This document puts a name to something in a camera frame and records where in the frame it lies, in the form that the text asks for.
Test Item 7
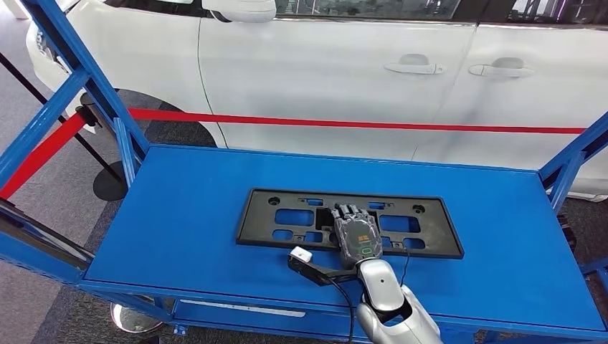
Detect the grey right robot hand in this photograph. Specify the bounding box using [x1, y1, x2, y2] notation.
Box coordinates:
[330, 204, 384, 268]

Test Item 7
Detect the black plastic plate bracket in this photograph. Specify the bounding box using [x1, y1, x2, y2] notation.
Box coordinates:
[236, 188, 465, 260]

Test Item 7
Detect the blue metal shelf rack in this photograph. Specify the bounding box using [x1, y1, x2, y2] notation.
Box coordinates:
[0, 0, 608, 344]

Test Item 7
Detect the long red barrier belt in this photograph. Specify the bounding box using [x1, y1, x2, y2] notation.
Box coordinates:
[128, 107, 587, 135]

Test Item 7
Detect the white car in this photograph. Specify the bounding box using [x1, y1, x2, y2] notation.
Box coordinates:
[26, 0, 608, 203]

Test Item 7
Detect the black ribbed block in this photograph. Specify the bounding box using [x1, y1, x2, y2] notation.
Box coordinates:
[556, 214, 578, 254]

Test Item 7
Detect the dark stanchion with chrome base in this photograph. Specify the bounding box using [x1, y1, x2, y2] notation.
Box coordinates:
[0, 198, 165, 334]

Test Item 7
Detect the thin black stanchion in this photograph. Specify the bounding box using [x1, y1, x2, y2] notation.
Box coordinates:
[0, 51, 129, 202]

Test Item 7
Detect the white car side mirror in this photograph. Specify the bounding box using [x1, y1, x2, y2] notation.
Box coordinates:
[201, 0, 277, 24]

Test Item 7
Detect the short red barrier belt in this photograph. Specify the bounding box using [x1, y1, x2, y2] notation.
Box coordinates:
[0, 113, 87, 201]

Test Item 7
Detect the black camera bracket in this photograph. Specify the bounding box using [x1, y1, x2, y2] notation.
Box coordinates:
[288, 254, 359, 287]

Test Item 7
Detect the thin black cable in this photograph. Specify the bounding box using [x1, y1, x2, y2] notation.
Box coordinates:
[400, 247, 411, 288]

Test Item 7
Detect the thick black cable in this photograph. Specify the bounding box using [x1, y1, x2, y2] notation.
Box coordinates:
[325, 277, 356, 344]

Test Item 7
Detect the white car door handle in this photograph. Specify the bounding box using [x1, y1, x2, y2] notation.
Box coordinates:
[384, 53, 447, 76]
[467, 57, 536, 79]

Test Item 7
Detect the chrome stanchion post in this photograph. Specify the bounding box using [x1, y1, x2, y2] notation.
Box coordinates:
[75, 92, 103, 129]

